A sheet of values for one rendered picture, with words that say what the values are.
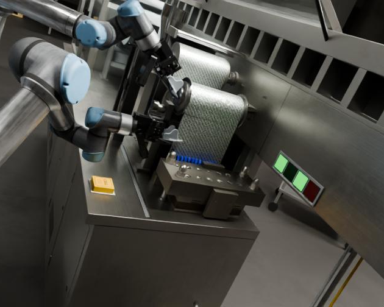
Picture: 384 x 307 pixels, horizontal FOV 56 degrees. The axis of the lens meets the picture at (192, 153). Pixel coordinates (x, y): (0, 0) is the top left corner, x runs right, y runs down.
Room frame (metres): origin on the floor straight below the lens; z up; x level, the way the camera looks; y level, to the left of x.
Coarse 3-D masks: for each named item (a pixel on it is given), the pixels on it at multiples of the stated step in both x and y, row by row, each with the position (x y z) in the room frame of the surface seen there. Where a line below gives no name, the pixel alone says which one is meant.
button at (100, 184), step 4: (92, 176) 1.10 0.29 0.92; (96, 176) 1.11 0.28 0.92; (92, 180) 1.09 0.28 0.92; (96, 180) 1.09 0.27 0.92; (100, 180) 1.09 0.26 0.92; (104, 180) 1.11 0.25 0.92; (108, 180) 1.12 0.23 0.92; (92, 184) 1.07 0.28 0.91; (96, 184) 1.06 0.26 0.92; (100, 184) 1.07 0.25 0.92; (104, 184) 1.08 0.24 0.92; (108, 184) 1.09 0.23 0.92; (112, 184) 1.10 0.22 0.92; (92, 188) 1.06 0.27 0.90; (96, 188) 1.05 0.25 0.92; (100, 188) 1.06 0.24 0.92; (104, 188) 1.06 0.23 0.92; (108, 188) 1.07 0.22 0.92; (112, 188) 1.08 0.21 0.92; (104, 192) 1.07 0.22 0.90; (108, 192) 1.07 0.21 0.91; (112, 192) 1.08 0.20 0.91
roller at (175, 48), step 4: (176, 44) 1.58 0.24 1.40; (172, 48) 1.61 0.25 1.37; (176, 48) 1.57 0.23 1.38; (176, 52) 1.55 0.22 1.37; (176, 56) 1.54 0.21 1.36; (228, 64) 1.65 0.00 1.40; (228, 68) 1.64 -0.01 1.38; (228, 72) 1.63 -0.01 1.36; (228, 76) 1.63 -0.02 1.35; (224, 80) 1.62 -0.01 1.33; (224, 84) 1.63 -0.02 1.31
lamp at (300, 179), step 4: (300, 172) 1.14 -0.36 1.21; (296, 176) 1.15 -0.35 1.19; (300, 176) 1.13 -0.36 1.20; (304, 176) 1.12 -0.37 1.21; (296, 180) 1.14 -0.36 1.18; (300, 180) 1.13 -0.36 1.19; (304, 180) 1.11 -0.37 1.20; (296, 184) 1.13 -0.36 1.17; (300, 184) 1.12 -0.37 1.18; (304, 184) 1.11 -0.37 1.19; (300, 188) 1.11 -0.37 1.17
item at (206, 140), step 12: (192, 120) 1.31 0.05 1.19; (204, 120) 1.34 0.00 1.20; (180, 132) 1.30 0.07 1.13; (192, 132) 1.32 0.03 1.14; (204, 132) 1.35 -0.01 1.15; (216, 132) 1.37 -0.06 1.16; (228, 132) 1.39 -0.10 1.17; (180, 144) 1.31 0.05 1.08; (192, 144) 1.33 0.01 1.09; (204, 144) 1.36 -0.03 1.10; (216, 144) 1.38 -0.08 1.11; (228, 144) 1.40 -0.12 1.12; (192, 156) 1.34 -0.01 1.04; (204, 156) 1.36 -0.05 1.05; (216, 156) 1.39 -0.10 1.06
